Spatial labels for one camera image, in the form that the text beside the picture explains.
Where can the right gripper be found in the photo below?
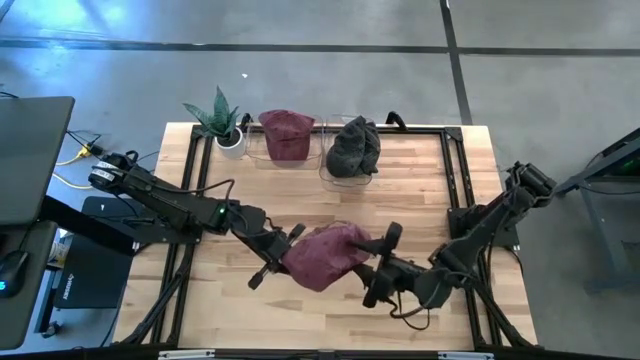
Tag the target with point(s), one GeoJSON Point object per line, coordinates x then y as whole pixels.
{"type": "Point", "coordinates": [395, 277]}

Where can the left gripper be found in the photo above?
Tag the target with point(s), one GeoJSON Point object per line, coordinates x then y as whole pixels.
{"type": "Point", "coordinates": [265, 240]}

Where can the maroon cap with white label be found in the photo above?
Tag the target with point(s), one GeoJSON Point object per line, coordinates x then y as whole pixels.
{"type": "Point", "coordinates": [320, 260]}

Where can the maroon baseball cap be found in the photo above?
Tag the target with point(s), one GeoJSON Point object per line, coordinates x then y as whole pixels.
{"type": "Point", "coordinates": [287, 137]}

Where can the dark grey baseball cap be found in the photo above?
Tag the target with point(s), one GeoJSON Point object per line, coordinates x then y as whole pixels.
{"type": "Point", "coordinates": [347, 150]}

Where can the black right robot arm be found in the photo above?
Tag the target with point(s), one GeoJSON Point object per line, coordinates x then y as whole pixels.
{"type": "Point", "coordinates": [480, 230]}

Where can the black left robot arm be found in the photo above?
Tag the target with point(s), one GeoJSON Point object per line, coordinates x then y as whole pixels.
{"type": "Point", "coordinates": [165, 200]}

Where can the clear plastic bin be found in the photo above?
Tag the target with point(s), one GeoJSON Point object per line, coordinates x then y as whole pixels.
{"type": "Point", "coordinates": [345, 182]}
{"type": "Point", "coordinates": [252, 150]}

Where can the snake plant in white pot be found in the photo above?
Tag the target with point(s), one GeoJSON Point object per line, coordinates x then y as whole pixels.
{"type": "Point", "coordinates": [231, 147]}

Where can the black aluminium crossbar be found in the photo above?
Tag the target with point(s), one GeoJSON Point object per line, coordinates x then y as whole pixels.
{"type": "Point", "coordinates": [325, 356]}

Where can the black case with white print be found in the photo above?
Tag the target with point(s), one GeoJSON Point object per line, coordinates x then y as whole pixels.
{"type": "Point", "coordinates": [95, 280]}

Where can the black diagonal stand beam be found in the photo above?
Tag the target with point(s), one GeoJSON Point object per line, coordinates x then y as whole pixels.
{"type": "Point", "coordinates": [85, 225]}

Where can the black power plug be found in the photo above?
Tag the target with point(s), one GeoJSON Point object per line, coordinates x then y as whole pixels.
{"type": "Point", "coordinates": [94, 149]}

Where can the yellow-labelled container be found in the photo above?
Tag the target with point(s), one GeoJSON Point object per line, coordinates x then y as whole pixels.
{"type": "Point", "coordinates": [57, 255]}

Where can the grey metal table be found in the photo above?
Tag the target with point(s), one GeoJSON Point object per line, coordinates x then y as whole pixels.
{"type": "Point", "coordinates": [600, 230]}

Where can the black computer mouse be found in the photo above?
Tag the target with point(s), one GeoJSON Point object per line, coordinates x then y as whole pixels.
{"type": "Point", "coordinates": [12, 272]}

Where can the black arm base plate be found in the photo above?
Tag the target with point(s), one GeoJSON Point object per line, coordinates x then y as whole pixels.
{"type": "Point", "coordinates": [457, 222]}
{"type": "Point", "coordinates": [150, 232]}

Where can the silver metal bracket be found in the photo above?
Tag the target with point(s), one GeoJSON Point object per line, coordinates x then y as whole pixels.
{"type": "Point", "coordinates": [185, 355]}
{"type": "Point", "coordinates": [465, 356]}

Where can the black aluminium table frame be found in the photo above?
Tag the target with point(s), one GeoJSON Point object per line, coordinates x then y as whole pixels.
{"type": "Point", "coordinates": [454, 134]}

